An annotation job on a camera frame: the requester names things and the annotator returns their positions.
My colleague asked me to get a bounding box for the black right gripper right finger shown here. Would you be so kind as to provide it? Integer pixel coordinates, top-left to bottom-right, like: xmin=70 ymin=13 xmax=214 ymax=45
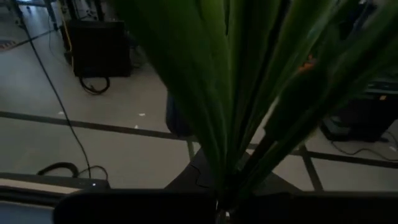
xmin=231 ymin=172 xmax=398 ymax=224

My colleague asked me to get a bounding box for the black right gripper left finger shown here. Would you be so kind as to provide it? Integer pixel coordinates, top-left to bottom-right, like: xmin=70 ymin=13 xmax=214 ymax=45
xmin=53 ymin=149 xmax=218 ymax=224

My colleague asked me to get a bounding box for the red flower bunch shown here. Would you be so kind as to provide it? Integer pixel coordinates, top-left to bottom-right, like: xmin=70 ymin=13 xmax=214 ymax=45
xmin=110 ymin=0 xmax=398 ymax=212

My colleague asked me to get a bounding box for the large black equipment box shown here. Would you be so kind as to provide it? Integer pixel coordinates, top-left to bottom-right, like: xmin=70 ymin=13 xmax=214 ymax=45
xmin=320 ymin=71 xmax=398 ymax=144

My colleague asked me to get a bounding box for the blue table mat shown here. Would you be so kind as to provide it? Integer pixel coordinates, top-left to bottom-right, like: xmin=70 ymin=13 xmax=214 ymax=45
xmin=0 ymin=201 xmax=55 ymax=224

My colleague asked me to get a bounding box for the small black floor box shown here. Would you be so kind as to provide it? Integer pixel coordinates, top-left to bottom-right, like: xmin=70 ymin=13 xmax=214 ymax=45
xmin=67 ymin=19 xmax=132 ymax=78

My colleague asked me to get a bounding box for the thin black equipment cable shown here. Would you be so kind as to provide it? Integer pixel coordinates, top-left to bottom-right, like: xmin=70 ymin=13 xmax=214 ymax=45
xmin=329 ymin=136 xmax=398 ymax=162

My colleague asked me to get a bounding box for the thick black cable loop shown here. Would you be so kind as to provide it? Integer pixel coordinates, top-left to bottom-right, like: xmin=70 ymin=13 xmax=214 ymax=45
xmin=36 ymin=161 xmax=81 ymax=179

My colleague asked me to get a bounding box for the black table frame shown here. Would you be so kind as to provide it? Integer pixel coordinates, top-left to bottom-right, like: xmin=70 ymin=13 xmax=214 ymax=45
xmin=0 ymin=172 xmax=111 ymax=208

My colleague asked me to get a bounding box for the coiled black floor cable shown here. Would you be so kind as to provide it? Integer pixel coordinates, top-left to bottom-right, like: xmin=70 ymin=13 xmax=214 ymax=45
xmin=78 ymin=74 xmax=111 ymax=96

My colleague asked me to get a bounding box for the long black floor cable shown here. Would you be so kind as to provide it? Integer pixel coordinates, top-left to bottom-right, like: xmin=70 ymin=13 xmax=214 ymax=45
xmin=18 ymin=18 xmax=93 ymax=180

